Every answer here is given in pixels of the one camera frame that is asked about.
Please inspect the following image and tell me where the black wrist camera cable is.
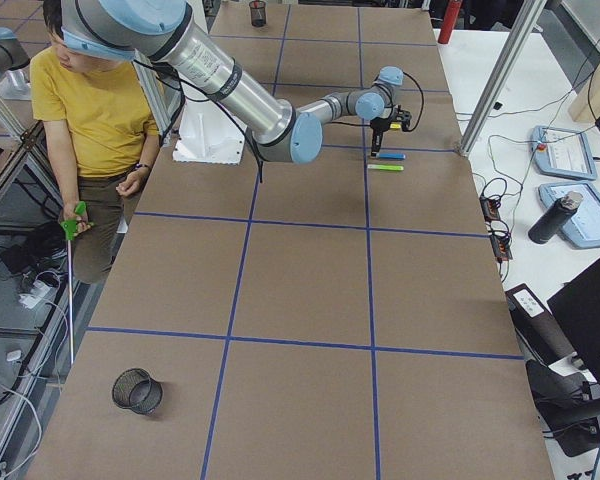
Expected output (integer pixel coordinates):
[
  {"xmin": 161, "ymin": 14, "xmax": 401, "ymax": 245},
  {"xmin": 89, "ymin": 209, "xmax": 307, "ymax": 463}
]
[{"xmin": 402, "ymin": 72, "xmax": 425, "ymax": 132}]

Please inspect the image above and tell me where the blue teach pendant near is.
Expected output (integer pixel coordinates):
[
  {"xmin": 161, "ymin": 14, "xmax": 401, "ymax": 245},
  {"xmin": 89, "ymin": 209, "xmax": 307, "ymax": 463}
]
[{"xmin": 538, "ymin": 180, "xmax": 600, "ymax": 249}]

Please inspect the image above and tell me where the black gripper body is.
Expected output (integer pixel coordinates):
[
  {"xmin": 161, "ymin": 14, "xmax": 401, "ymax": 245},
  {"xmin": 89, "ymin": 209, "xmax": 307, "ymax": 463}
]
[{"xmin": 370, "ymin": 105, "xmax": 411, "ymax": 132}]

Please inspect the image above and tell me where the black monitor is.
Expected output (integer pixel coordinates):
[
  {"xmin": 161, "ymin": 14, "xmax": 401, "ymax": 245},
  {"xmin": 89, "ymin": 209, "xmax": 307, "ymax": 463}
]
[{"xmin": 548, "ymin": 258, "xmax": 600, "ymax": 383}]

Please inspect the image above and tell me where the black mesh cup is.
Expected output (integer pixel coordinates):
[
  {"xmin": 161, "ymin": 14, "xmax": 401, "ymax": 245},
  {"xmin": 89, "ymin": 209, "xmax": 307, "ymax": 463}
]
[
  {"xmin": 249, "ymin": 0, "xmax": 267, "ymax": 28},
  {"xmin": 111, "ymin": 368, "xmax": 163, "ymax": 415}
]

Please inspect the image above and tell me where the brown paper table cover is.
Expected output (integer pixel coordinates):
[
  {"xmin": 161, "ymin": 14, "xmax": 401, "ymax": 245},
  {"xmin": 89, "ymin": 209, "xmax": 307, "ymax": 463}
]
[{"xmin": 28, "ymin": 3, "xmax": 552, "ymax": 479}]

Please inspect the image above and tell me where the green reacher grabber tool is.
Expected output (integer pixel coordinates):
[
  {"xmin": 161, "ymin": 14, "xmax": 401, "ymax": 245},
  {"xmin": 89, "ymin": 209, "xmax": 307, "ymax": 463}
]
[{"xmin": 60, "ymin": 200, "xmax": 91, "ymax": 364}]

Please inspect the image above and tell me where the black mesh cup left side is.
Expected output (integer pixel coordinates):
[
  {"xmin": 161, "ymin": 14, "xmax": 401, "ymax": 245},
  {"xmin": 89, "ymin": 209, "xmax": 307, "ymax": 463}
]
[{"xmin": 249, "ymin": 0, "xmax": 267, "ymax": 28}]

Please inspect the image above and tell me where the aluminium frame post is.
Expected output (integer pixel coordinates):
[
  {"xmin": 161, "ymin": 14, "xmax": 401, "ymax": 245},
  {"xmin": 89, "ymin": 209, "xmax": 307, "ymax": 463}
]
[{"xmin": 457, "ymin": 0, "xmax": 547, "ymax": 158}]

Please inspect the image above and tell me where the blue teach pendant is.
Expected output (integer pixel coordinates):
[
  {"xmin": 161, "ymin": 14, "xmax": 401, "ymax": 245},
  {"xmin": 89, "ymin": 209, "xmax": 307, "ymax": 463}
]
[
  {"xmin": 530, "ymin": 125, "xmax": 597, "ymax": 181},
  {"xmin": 538, "ymin": 180, "xmax": 600, "ymax": 249}
]

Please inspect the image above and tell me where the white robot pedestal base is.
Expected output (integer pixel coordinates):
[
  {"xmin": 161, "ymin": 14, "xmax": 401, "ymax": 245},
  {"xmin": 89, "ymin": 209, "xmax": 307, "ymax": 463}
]
[{"xmin": 173, "ymin": 101, "xmax": 246, "ymax": 165}]

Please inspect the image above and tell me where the blue highlighter marker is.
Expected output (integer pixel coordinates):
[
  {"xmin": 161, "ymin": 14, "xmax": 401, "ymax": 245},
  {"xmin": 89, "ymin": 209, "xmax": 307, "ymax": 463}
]
[{"xmin": 376, "ymin": 152, "xmax": 406, "ymax": 161}]

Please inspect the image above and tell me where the person in yellow shirt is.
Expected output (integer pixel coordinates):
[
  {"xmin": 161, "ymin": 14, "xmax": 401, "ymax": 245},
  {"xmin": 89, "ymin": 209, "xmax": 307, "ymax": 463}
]
[{"xmin": 30, "ymin": 1, "xmax": 160, "ymax": 284}]

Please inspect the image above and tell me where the orange electronics board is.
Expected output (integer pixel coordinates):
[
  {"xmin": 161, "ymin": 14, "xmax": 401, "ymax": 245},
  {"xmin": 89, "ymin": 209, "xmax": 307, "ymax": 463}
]
[{"xmin": 479, "ymin": 195, "xmax": 512, "ymax": 263}]

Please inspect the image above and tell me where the black water bottle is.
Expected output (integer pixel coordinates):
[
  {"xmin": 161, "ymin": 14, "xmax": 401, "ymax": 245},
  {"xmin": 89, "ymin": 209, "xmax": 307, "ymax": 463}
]
[{"xmin": 528, "ymin": 191, "xmax": 584, "ymax": 244}]

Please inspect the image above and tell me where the blue teach pendant far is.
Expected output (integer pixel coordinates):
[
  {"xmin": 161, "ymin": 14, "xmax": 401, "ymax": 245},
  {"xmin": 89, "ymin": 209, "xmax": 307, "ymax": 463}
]
[{"xmin": 530, "ymin": 125, "xmax": 597, "ymax": 181}]

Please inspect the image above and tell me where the white power strip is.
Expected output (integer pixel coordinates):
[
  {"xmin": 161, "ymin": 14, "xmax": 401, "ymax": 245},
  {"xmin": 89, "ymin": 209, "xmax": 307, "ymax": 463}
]
[{"xmin": 19, "ymin": 280, "xmax": 51, "ymax": 309}]

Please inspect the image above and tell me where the green highlighter marker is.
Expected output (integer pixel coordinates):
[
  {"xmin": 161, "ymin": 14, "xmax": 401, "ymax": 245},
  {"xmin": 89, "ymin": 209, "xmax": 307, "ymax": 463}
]
[{"xmin": 367, "ymin": 164, "xmax": 404, "ymax": 172}]

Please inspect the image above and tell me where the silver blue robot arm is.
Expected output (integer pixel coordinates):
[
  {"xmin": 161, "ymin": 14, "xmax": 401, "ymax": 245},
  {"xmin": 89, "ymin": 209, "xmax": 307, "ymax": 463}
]
[
  {"xmin": 61, "ymin": 1, "xmax": 409, "ymax": 164},
  {"xmin": 0, "ymin": 27, "xmax": 31, "ymax": 101}
]

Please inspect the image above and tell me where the black mesh cup right side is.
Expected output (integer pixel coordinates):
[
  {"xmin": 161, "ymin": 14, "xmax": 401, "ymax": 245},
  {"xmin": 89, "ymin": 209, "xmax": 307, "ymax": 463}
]
[{"xmin": 111, "ymin": 368, "xmax": 163, "ymax": 415}]

